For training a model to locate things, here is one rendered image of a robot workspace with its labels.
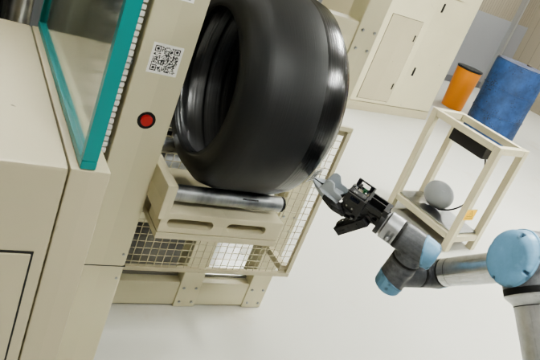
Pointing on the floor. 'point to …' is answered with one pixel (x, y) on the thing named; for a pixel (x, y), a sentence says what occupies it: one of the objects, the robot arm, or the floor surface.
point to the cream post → (137, 141)
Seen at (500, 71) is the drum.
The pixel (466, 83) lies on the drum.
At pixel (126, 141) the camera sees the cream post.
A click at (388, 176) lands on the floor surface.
